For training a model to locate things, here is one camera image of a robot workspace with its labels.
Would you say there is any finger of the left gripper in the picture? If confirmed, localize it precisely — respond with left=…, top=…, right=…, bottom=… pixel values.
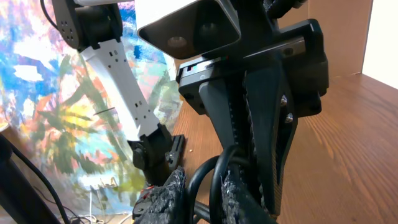
left=199, top=80, right=237, bottom=149
left=245, top=63, right=297, bottom=215

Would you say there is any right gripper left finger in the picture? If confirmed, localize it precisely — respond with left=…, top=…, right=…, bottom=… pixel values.
left=134, top=167, right=186, bottom=224

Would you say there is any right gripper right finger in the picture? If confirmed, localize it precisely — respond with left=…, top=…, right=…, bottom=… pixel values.
left=221, top=171, right=277, bottom=224

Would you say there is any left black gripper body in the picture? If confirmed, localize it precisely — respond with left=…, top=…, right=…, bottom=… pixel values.
left=177, top=19, right=329, bottom=117

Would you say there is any black usb cable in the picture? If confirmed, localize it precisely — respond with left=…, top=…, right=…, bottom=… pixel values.
left=185, top=144, right=249, bottom=224

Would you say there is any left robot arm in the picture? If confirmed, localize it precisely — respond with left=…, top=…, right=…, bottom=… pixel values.
left=52, top=0, right=329, bottom=216

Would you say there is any colourful painted backdrop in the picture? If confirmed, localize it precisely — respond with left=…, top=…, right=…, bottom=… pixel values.
left=0, top=0, right=184, bottom=218

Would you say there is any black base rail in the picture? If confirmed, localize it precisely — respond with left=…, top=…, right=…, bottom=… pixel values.
left=165, top=134, right=185, bottom=168

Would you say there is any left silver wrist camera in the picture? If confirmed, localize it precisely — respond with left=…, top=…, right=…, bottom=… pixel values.
left=135, top=0, right=241, bottom=59

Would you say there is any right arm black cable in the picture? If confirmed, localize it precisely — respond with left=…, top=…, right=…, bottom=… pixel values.
left=0, top=133, right=71, bottom=224

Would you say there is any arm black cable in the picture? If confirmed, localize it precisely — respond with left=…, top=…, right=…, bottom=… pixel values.
left=0, top=133, right=71, bottom=224
left=39, top=0, right=60, bottom=30

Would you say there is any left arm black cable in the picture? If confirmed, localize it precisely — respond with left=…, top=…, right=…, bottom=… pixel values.
left=39, top=0, right=60, bottom=30

